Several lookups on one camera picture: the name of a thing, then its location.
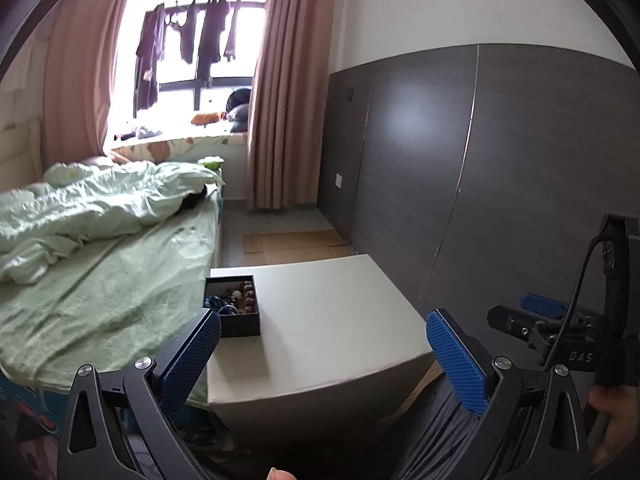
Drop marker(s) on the person's grey trousers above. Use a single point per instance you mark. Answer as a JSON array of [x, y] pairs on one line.
[[430, 440]]

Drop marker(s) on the printed mattress side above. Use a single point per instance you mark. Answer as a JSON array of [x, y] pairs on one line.
[[30, 410]]

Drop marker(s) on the black item on bed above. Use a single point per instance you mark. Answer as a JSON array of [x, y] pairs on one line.
[[195, 199]]

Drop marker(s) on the cream headboard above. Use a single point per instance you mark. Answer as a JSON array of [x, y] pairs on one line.
[[20, 155]]

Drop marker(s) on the dark cushions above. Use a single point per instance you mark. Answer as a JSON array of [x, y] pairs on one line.
[[239, 110]]

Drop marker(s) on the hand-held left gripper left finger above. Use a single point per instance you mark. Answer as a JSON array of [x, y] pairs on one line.
[[195, 355]]

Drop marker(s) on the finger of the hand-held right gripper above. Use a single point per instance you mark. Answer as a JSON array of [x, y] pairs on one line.
[[542, 305], [515, 321]]

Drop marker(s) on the person's right hand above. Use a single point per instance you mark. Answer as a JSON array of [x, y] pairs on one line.
[[617, 420]]

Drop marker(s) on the person's left hand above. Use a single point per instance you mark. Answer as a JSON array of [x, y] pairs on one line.
[[283, 467]]

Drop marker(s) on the pink pillow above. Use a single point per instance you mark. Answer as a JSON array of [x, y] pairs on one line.
[[100, 160]]

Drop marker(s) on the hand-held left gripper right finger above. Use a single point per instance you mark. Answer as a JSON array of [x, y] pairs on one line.
[[460, 365]]

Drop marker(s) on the white wall socket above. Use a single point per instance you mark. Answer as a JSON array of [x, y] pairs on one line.
[[339, 180]]

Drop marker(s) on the black jewelry box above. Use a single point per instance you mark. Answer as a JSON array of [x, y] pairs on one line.
[[240, 327]]

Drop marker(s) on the printed windowsill cushion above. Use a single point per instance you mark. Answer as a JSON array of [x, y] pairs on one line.
[[165, 149]]

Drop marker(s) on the bed with green sheet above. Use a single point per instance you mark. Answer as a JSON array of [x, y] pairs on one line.
[[125, 285]]

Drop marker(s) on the white bedside table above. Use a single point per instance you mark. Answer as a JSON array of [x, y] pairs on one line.
[[325, 320]]

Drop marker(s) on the orange plush toy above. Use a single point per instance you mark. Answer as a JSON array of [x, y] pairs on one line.
[[205, 118]]

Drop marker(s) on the window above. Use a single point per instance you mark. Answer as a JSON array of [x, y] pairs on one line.
[[172, 110]]

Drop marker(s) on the pink curtain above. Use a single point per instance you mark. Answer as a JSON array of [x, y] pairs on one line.
[[80, 85], [285, 110]]

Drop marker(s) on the green tissue pack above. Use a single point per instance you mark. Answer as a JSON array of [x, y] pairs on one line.
[[211, 162]]

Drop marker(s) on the light green duvet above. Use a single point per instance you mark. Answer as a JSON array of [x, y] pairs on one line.
[[100, 200]]

